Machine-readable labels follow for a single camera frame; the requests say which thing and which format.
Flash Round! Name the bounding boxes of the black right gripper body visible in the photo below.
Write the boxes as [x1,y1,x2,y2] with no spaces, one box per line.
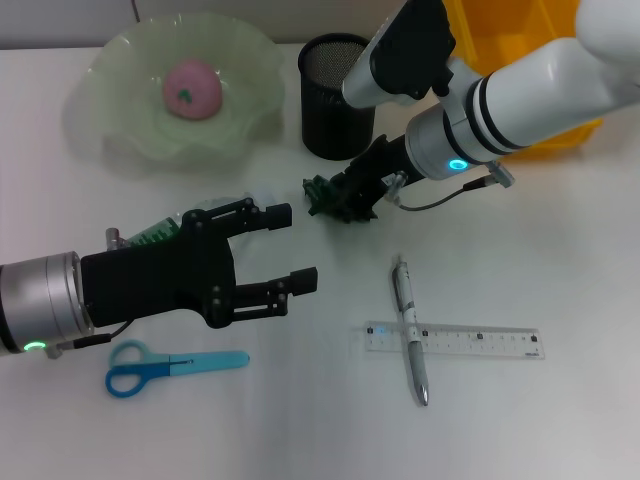
[344,133,419,200]

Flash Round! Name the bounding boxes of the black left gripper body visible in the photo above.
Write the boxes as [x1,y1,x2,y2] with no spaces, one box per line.
[79,209,239,330]

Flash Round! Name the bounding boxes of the green plastic wrapper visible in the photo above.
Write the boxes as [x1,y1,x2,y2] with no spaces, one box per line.
[301,174,379,224]

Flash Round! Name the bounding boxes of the clear water bottle green label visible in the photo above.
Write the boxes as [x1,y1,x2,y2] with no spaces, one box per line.
[119,192,281,251]

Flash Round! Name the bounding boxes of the blue scissors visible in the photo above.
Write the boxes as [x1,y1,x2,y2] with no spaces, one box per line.
[104,338,250,400]

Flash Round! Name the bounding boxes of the pink peach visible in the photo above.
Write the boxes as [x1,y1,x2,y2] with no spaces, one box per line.
[162,58,224,121]

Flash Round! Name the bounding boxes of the silver ballpoint pen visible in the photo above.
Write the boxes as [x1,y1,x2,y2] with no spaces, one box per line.
[390,253,432,407]

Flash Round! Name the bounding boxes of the black mesh pen holder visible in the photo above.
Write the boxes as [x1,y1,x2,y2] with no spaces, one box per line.
[297,33,384,162]

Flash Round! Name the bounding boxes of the clear plastic ruler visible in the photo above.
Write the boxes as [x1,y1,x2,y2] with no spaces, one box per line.
[363,320,546,360]

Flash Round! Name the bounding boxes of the pale green glass fruit plate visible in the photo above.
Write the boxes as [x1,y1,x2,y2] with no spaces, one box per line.
[62,13,286,169]

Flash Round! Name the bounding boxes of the yellow plastic bin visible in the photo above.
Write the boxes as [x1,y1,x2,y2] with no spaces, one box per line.
[439,0,609,160]

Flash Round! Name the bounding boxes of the right gripper cable with plug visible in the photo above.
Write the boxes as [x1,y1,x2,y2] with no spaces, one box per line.
[382,162,515,212]

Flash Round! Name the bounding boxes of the gripper cable with plug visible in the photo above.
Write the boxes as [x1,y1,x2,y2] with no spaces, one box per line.
[44,227,131,361]
[382,162,515,212]

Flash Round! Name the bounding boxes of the left gripper cable with plug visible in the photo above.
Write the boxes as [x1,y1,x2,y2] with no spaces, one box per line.
[44,227,131,361]

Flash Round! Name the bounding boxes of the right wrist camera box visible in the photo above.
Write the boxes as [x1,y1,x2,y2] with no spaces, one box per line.
[342,0,459,109]

